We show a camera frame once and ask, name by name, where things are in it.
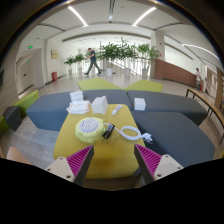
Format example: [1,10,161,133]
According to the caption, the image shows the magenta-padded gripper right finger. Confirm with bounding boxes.
[133,143,185,185]

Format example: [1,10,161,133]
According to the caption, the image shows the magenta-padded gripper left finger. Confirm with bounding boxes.
[44,144,96,187]

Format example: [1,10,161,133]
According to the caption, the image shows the dark multi-port USB charger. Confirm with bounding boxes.
[101,123,116,140]

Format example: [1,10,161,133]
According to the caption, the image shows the wide grey sofa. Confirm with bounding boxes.
[130,110,216,168]

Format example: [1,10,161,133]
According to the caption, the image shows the round yellow-green power strip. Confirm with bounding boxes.
[74,116,107,145]

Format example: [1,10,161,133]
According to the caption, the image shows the pink tissue pack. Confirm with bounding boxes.
[65,99,92,116]

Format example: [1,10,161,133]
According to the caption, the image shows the long grey sofa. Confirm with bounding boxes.
[25,88,133,132]

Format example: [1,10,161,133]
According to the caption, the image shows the small white cube box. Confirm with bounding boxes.
[133,97,147,112]

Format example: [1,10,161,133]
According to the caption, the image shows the grey sofa with white box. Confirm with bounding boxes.
[126,89,209,127]

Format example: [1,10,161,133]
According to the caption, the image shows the large white box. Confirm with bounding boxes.
[90,95,110,115]

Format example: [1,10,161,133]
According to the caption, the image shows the white tube with red print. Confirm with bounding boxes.
[111,104,124,117]

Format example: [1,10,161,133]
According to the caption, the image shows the stacked white boxes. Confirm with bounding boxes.
[69,89,85,103]

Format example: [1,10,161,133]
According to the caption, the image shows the dark grey seat block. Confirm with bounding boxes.
[2,105,23,132]

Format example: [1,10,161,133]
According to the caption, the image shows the lime green bench sofa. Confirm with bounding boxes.
[0,88,40,135]

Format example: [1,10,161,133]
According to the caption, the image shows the small lime green sofa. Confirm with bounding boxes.
[124,78,164,94]

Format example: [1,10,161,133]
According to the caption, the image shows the large lime green sofa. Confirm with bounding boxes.
[77,77,124,92]

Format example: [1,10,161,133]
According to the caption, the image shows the person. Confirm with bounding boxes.
[194,67,203,92]
[83,47,102,77]

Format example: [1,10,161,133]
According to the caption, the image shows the row of potted plants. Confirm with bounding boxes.
[63,37,162,80]

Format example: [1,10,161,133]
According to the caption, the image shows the ceiling strip lights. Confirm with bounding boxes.
[67,5,220,61]

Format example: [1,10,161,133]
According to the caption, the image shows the white coiled power cable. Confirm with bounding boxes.
[104,122,155,145]

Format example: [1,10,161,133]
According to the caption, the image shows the wooden bench with black frame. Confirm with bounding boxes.
[184,87,224,145]

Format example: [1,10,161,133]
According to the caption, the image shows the framed yellow wall picture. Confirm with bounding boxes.
[50,49,60,60]

